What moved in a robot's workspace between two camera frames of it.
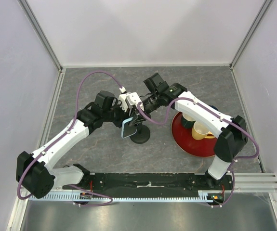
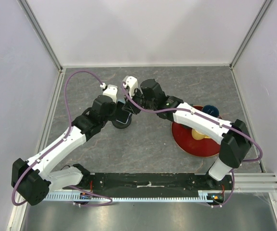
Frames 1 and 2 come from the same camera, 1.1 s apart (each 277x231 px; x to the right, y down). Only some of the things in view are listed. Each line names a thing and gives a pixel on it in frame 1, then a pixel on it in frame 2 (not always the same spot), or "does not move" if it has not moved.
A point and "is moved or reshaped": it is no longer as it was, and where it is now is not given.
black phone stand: (142, 134) -> (121, 125)
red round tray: (204, 147) does not move
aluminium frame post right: (265, 6) does not move
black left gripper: (124, 115) -> (112, 106)
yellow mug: (200, 132) does not move
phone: (127, 129) is moved or reshaped
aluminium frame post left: (41, 35) does not move
